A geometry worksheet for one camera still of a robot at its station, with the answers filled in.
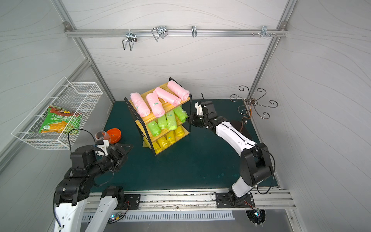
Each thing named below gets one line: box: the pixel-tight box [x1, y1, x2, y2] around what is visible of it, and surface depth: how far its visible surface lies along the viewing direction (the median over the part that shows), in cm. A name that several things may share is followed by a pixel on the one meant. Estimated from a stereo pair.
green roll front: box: [156, 114, 169, 130], surface depth 83 cm
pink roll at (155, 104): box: [145, 90, 166, 118], surface depth 69 cm
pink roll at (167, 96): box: [153, 87, 182, 106], surface depth 74 cm
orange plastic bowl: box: [106, 128, 122, 144], surface depth 97 cm
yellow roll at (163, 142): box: [156, 136, 170, 150], surface depth 92 cm
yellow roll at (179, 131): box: [175, 124, 186, 137], surface depth 99 cm
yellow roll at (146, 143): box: [142, 136, 153, 149], surface depth 95 cm
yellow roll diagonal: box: [166, 130, 176, 145], surface depth 95 cm
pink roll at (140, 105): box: [129, 92, 151, 118], surface depth 68 cm
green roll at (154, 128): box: [147, 120, 161, 137], surface depth 80 cm
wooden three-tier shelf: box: [123, 77, 192, 157], surface depth 75 cm
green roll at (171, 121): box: [165, 110, 178, 131], surface depth 84 cm
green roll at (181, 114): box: [172, 105, 188, 123], surface depth 86 cm
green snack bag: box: [39, 105, 83, 135], surface depth 63 cm
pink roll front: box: [167, 80, 190, 102], surface depth 76 cm
